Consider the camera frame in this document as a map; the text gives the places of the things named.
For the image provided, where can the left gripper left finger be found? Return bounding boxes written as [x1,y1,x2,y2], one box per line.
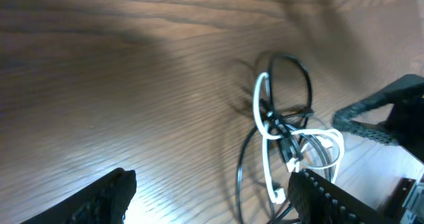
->
[24,168,136,224]

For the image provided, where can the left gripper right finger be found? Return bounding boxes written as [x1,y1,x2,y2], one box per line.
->
[287,169,396,224]

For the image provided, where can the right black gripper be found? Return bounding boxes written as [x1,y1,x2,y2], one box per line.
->
[332,74,423,163]

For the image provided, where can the white usb cable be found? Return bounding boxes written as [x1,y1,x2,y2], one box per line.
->
[252,72,345,205]

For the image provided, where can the black usb cable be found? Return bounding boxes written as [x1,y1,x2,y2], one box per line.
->
[235,53,332,224]

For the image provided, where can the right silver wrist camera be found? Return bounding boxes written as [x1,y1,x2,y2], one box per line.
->
[403,182,423,220]

